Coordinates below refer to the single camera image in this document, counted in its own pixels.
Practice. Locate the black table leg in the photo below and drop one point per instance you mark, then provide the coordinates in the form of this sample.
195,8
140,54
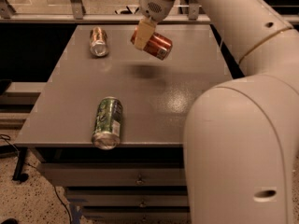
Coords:
19,175

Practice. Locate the orange brown soda can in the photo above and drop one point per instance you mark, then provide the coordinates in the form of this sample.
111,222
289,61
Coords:
98,42

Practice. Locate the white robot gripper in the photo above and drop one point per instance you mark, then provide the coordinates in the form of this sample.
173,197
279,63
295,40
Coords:
151,6

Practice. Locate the green soda can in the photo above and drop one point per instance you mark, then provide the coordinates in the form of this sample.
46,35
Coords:
107,127

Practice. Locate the metal railing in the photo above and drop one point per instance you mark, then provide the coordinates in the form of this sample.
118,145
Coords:
94,11

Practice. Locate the grey drawer cabinet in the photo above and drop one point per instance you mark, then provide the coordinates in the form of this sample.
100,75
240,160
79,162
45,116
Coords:
142,178

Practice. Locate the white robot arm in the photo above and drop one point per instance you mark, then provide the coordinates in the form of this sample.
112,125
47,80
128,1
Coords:
241,137

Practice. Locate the red coke can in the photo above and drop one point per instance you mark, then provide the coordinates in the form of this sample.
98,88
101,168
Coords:
158,46

